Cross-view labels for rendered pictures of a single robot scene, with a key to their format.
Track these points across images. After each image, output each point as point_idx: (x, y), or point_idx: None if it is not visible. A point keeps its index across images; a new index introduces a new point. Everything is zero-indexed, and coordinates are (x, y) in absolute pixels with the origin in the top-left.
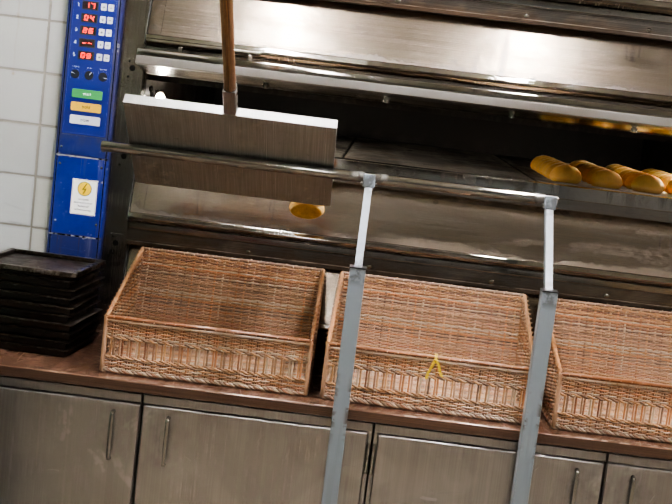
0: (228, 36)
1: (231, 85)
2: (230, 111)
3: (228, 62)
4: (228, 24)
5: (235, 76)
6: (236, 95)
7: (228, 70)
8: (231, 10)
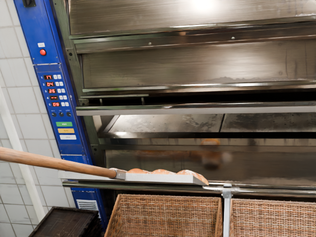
0: (87, 173)
1: (111, 177)
2: (120, 179)
3: (99, 176)
4: (81, 172)
5: (111, 173)
6: (119, 175)
7: (102, 176)
8: (76, 169)
